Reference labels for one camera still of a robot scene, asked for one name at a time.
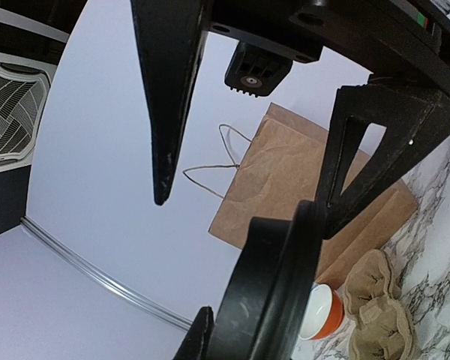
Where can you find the black plastic cup lid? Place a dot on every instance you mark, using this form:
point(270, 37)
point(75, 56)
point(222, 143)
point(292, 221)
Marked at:
point(264, 303)

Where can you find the brown pulp cup carrier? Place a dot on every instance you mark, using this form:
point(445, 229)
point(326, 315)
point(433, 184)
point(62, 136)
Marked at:
point(383, 324)

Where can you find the orange and white bowl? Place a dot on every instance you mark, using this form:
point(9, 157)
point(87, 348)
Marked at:
point(323, 315)

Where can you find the left aluminium frame post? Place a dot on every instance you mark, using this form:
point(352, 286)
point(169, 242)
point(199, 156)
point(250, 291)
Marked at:
point(105, 280)

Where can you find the brown paper bag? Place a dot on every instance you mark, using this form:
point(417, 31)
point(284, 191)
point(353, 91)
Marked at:
point(281, 167)

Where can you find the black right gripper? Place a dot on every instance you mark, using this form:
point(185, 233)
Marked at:
point(374, 34)

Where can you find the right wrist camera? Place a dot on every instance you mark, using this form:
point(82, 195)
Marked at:
point(255, 71)

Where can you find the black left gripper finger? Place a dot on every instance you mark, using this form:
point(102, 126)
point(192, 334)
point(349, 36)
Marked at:
point(196, 341)

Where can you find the ceiling vent grille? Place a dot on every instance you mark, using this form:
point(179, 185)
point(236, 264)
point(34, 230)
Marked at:
point(23, 95)

